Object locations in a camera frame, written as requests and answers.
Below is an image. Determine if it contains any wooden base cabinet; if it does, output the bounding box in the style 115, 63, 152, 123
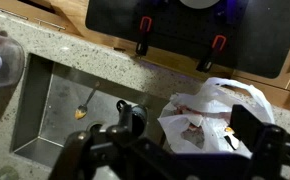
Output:
0, 0, 290, 113

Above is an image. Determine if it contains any long steel bar handle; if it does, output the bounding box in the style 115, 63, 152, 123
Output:
0, 4, 29, 21

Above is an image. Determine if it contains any white plastic takeout bag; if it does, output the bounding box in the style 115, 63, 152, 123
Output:
157, 77, 276, 158

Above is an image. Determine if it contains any metal spoon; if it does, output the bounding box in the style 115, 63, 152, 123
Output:
74, 81, 101, 120

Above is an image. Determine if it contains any clear plastic tumbler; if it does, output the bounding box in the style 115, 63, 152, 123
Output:
0, 32, 27, 92

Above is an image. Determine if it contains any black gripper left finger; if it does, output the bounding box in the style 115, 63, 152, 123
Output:
48, 103, 173, 180

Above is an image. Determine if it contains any black mug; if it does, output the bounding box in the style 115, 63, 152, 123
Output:
115, 99, 149, 138

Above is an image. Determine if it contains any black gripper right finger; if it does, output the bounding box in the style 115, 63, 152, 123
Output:
230, 104, 290, 180

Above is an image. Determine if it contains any stainless steel sink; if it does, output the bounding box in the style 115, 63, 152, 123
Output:
10, 53, 173, 169

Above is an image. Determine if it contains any steel cabinet bar handle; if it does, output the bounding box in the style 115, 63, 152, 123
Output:
34, 18, 67, 31

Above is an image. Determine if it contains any black clamp orange handle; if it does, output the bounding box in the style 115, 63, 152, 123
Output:
135, 15, 153, 57
195, 34, 228, 74

